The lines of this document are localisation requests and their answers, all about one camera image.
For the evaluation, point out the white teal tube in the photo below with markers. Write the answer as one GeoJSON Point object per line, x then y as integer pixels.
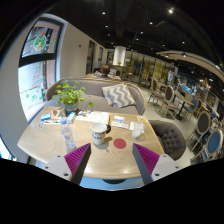
{"type": "Point", "coordinates": [50, 122]}

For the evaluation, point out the white napkin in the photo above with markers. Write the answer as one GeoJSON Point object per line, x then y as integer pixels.
{"type": "Point", "coordinates": [132, 126]}

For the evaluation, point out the blue white card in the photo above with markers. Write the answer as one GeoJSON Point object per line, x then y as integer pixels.
{"type": "Point", "coordinates": [119, 118]}

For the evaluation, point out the flat round red coaster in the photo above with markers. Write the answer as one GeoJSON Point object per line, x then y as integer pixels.
{"type": "Point", "coordinates": [119, 143]}

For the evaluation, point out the group of oval-back chairs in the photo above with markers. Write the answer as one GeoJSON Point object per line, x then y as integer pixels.
{"type": "Point", "coordinates": [203, 123]}

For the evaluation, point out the green potted plant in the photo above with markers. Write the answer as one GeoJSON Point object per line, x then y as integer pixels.
{"type": "Point", "coordinates": [70, 95]}

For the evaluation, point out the group of ceiling lights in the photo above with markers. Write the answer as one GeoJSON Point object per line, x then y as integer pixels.
{"type": "Point", "coordinates": [170, 11]}

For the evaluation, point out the white round column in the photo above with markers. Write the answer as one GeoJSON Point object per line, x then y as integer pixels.
{"type": "Point", "coordinates": [119, 56]}

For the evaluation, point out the grey curved sofa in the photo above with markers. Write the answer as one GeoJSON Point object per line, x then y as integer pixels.
{"type": "Point", "coordinates": [90, 88]}

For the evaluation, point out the grey tufted armchair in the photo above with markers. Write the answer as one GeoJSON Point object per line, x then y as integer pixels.
{"type": "Point", "coordinates": [170, 138]}

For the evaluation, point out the dark dining table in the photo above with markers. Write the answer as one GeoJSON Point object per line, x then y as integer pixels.
{"type": "Point", "coordinates": [182, 98]}

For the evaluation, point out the printed colourful leaflet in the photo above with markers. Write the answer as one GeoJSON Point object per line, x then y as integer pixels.
{"type": "Point", "coordinates": [88, 116]}

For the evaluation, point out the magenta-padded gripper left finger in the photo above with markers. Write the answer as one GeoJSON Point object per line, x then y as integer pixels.
{"type": "Point", "coordinates": [75, 160]}

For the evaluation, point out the yellow card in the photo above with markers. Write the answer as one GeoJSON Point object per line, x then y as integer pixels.
{"type": "Point", "coordinates": [141, 119]}

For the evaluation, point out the window with festive decals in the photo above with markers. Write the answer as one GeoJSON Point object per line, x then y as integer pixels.
{"type": "Point", "coordinates": [36, 83]}

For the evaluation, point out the white printed mug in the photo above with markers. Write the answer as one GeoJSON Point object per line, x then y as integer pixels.
{"type": "Point", "coordinates": [98, 135]}

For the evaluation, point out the white paper slip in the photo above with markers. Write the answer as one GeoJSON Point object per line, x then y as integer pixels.
{"type": "Point", "coordinates": [120, 125]}

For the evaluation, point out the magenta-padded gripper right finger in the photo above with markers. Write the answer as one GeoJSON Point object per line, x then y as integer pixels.
{"type": "Point", "coordinates": [148, 160]}

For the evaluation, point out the clear blue-capped water bottle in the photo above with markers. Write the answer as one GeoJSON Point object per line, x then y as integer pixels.
{"type": "Point", "coordinates": [68, 135]}

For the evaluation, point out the brown card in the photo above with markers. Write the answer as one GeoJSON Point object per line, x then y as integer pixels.
{"type": "Point", "coordinates": [58, 113]}

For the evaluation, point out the grey white chevron pillow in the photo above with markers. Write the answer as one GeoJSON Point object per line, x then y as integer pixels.
{"type": "Point", "coordinates": [118, 95]}

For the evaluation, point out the person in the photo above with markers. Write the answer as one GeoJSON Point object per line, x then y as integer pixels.
{"type": "Point", "coordinates": [105, 70]}

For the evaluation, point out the small blue white box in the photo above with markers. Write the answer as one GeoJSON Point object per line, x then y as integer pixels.
{"type": "Point", "coordinates": [45, 116]}

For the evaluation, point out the small teal box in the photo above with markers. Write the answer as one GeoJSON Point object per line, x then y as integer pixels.
{"type": "Point", "coordinates": [71, 117]}

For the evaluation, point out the glass-fronted shelf unit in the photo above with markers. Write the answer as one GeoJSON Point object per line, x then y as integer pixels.
{"type": "Point", "coordinates": [146, 70]}

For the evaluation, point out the clear plastic cup with straw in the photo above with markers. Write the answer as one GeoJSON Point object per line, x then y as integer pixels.
{"type": "Point", "coordinates": [136, 132]}

